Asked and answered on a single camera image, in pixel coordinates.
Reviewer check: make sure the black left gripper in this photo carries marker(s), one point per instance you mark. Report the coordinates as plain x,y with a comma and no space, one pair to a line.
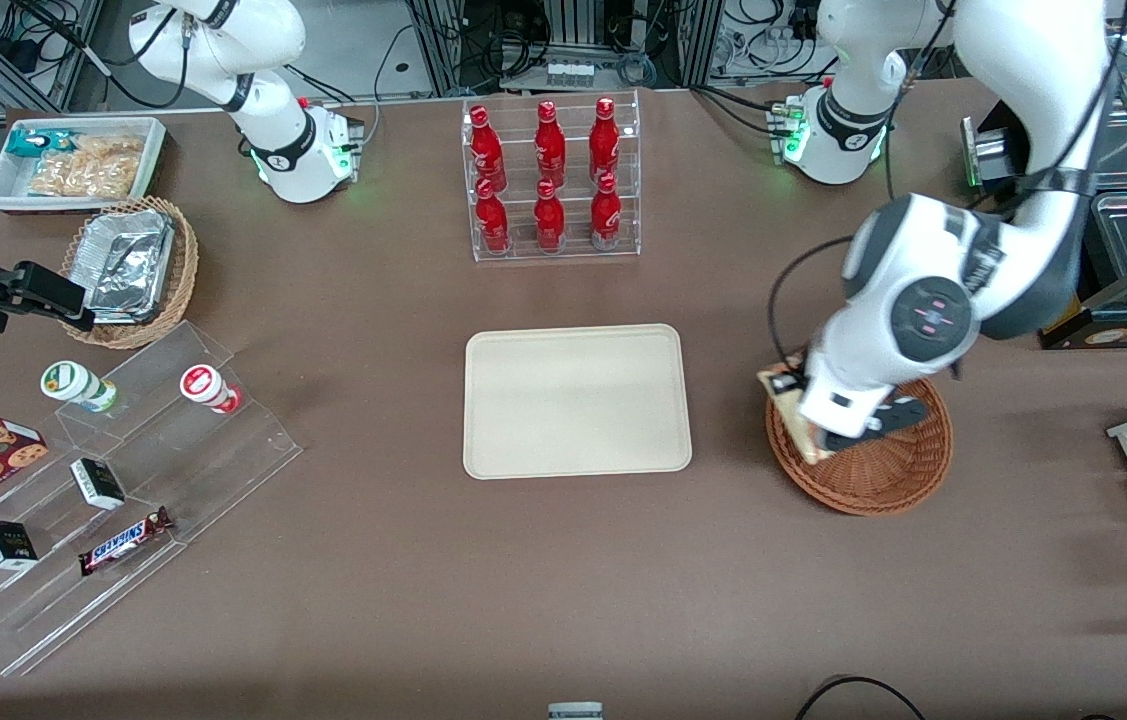
792,381

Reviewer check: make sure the triangular sandwich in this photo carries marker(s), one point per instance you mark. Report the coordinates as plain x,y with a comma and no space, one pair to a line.
805,437

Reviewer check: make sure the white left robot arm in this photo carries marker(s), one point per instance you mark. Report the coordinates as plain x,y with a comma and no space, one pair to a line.
1023,100

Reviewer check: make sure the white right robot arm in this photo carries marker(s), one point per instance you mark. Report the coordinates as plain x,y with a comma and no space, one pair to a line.
223,40

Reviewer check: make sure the light tan wicker basket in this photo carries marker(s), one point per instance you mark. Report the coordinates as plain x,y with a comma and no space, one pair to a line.
185,260

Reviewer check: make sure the round brown wicker basket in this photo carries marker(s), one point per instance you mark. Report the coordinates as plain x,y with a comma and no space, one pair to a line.
883,480

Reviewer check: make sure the beige rectangular tray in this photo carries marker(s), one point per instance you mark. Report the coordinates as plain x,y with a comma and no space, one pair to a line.
578,400

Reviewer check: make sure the stacked aluminium foil trays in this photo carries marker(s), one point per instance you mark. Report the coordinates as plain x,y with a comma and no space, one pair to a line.
128,265

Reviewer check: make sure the green lidded yogurt cup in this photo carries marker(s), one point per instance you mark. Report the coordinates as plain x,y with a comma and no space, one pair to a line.
73,384

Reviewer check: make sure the white rectangular snack bin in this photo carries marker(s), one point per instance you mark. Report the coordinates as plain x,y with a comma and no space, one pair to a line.
8,185

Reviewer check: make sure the clear bag of crackers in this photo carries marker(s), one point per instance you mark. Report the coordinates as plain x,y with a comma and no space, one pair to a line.
88,172

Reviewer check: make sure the red lidded yogurt cup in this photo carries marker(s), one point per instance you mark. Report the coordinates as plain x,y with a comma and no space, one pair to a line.
205,386

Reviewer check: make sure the teal snack packet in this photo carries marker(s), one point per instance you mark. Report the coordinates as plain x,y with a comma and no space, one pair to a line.
33,142

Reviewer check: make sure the small black white box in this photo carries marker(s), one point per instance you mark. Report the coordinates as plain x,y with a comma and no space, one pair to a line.
6,545
98,484

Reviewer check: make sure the clear acrylic stepped stand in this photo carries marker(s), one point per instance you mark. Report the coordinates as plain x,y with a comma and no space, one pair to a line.
213,470

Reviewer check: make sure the Snickers chocolate bar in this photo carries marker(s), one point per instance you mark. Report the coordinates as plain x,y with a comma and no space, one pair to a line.
126,540

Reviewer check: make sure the red soda bottle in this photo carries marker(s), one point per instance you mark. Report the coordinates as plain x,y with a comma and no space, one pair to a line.
493,225
549,222
604,145
487,150
550,150
606,218

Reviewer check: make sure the clear acrylic bottle rack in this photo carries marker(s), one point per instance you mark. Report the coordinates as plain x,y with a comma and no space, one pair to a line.
578,150

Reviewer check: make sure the white power strip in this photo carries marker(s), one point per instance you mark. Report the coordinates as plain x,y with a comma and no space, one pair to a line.
570,74

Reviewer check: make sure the small grey device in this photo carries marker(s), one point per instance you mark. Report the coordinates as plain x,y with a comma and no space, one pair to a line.
575,712

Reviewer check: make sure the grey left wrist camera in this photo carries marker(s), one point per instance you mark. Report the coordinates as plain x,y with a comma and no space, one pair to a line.
883,418

